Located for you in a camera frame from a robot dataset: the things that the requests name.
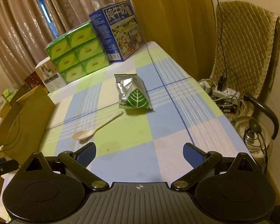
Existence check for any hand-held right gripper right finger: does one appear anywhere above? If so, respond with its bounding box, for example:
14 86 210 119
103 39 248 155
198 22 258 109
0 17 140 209
171 142 259 191

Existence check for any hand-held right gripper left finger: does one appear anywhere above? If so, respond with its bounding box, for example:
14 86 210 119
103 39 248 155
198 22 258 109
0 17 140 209
23 142 110 191

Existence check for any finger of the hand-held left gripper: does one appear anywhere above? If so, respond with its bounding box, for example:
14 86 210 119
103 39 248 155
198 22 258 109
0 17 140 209
0 158 18 181

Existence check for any wooden spoon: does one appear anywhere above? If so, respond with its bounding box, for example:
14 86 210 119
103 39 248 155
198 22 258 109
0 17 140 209
72 111 124 141

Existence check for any cardboard box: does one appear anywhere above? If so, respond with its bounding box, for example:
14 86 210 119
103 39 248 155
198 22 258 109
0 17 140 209
0 85 56 166

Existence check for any silver pouch with green leaf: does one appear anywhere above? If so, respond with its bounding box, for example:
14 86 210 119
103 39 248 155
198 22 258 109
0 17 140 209
114 73 153 111

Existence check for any desktop with checkered cloth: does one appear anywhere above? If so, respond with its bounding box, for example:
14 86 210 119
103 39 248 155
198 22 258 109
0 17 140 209
38 41 257 185

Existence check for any small white power strip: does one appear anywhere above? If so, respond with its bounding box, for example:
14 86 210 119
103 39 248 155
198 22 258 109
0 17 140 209
198 79 212 94

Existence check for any black charger adaptor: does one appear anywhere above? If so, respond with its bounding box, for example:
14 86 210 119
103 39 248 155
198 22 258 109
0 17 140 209
218 76 227 92

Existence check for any white product box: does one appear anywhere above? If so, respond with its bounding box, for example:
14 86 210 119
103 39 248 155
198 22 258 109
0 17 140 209
35 61 68 93

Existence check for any red gift box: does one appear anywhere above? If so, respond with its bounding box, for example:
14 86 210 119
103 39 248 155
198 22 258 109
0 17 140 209
24 72 49 95

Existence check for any stack of green tissue packs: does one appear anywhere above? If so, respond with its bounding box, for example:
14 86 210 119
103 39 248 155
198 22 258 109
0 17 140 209
44 21 111 84

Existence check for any blue milk carton case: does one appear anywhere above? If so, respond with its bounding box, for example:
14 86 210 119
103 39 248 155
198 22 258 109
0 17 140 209
89 0 145 63

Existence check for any chair with quilted cover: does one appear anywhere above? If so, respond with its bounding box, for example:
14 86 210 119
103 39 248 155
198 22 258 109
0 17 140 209
209 1 280 103

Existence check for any brown wooden door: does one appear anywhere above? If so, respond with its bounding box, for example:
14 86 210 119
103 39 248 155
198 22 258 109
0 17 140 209
125 0 216 81

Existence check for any beige shiny curtain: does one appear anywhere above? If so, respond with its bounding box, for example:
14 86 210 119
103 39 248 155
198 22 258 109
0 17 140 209
0 0 50 85
40 0 131 41

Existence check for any window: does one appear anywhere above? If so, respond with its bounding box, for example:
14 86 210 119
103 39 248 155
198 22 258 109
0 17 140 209
30 0 54 36

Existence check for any tangle of cables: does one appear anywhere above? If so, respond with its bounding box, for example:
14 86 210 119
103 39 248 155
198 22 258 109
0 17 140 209
215 98 248 122

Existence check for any steel kettle with black handle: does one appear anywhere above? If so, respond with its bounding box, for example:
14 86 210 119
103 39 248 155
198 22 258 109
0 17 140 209
233 92 279 162

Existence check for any black power cable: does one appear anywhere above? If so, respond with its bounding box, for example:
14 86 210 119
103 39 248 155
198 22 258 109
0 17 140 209
217 0 239 91

